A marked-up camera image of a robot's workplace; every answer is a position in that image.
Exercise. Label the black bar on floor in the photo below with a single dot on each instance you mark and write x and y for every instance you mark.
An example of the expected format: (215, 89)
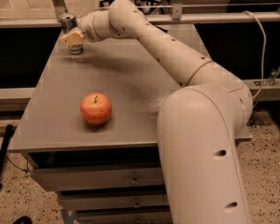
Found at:
(3, 149)

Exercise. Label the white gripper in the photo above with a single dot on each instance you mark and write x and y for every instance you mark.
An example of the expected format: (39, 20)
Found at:
(86, 29)

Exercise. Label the red apple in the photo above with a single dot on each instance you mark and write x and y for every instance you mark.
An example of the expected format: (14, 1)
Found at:
(96, 108)

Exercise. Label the grey drawer cabinet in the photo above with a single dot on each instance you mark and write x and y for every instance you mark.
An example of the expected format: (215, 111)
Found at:
(137, 127)

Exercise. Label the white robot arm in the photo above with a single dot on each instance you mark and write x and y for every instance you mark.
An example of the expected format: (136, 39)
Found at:
(197, 125)

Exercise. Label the redbull can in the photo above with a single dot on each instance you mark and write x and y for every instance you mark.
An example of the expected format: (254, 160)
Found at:
(69, 22)

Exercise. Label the metal railing frame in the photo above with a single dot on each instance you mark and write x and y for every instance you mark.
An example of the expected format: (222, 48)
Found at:
(45, 13)

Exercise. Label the black shoe tip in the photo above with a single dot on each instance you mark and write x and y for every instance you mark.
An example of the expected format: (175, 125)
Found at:
(23, 220)

